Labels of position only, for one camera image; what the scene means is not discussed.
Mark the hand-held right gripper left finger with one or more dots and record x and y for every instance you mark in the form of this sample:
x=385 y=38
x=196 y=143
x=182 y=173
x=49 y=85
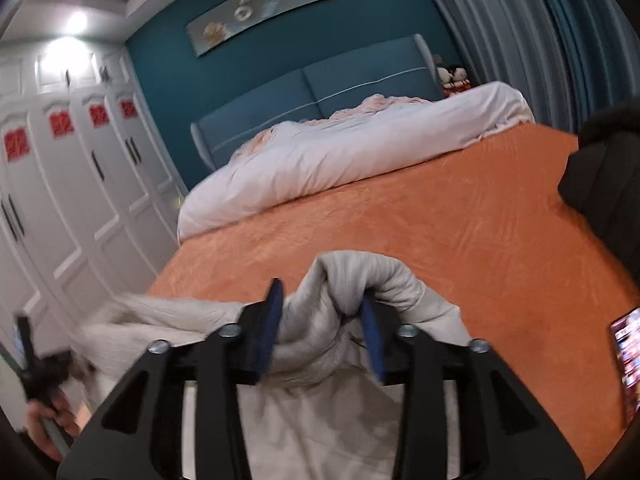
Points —
x=267 y=335

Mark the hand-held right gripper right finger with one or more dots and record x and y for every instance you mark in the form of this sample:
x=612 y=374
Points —
x=372 y=345

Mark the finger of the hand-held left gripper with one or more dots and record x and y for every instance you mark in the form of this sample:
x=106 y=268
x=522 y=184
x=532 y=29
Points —
x=24 y=345

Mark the beige ribbed garment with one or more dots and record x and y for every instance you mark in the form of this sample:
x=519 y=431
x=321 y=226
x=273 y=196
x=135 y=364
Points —
x=330 y=300

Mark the dark clothes pile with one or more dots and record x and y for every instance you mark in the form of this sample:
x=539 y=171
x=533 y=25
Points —
x=610 y=180

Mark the person's left hand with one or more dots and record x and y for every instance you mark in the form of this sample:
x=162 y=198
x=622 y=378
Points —
x=37 y=427

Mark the orange bed blanket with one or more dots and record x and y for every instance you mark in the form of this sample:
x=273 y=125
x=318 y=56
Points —
x=450 y=240

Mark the white panelled wardrobe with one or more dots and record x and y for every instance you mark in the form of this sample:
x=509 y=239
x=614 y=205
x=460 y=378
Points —
x=75 y=200

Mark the white fluffy pillow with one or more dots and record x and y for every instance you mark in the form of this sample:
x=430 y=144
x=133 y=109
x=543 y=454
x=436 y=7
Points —
x=325 y=160

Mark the red paper door decoration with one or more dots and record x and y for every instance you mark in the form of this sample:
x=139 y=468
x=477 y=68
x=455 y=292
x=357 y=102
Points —
x=61 y=123
x=128 y=108
x=98 y=115
x=15 y=144

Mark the smartphone with lit screen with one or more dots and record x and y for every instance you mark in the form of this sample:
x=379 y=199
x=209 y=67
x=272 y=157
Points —
x=629 y=360

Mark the blue upholstered headboard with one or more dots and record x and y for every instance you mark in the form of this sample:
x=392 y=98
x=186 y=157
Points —
x=350 y=80

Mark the red and black plush toy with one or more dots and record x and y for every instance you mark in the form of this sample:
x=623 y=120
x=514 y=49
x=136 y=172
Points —
x=454 y=80

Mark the ceiling light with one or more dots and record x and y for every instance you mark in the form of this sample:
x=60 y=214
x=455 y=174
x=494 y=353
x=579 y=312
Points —
x=76 y=21

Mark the grey sheer curtain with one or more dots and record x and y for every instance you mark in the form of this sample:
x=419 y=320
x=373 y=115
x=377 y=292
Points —
x=490 y=25

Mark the blue curtain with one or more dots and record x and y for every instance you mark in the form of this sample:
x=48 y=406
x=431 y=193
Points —
x=595 y=20

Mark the long silver wall painting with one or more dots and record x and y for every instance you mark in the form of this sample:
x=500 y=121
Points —
x=260 y=10

